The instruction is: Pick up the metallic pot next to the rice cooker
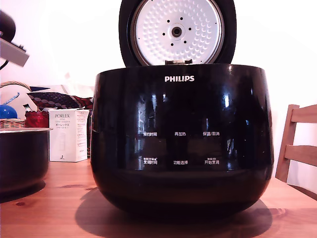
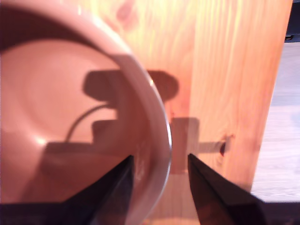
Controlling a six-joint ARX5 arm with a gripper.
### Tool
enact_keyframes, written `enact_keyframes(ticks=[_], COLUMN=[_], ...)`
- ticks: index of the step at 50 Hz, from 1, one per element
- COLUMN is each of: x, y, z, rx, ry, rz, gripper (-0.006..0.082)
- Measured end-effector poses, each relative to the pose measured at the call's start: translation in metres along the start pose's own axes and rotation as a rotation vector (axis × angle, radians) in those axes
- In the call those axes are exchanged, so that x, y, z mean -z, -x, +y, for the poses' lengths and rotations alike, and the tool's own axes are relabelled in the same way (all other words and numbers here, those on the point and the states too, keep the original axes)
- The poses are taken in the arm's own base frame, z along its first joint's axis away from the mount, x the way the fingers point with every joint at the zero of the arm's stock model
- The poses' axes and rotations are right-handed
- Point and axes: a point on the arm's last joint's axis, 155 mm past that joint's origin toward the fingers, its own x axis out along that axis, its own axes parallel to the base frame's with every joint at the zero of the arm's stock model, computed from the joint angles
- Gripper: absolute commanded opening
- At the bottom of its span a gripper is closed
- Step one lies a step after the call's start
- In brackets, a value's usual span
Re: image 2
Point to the black flat device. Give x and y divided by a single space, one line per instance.
293 21

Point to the metallic pot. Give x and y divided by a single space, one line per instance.
47 105

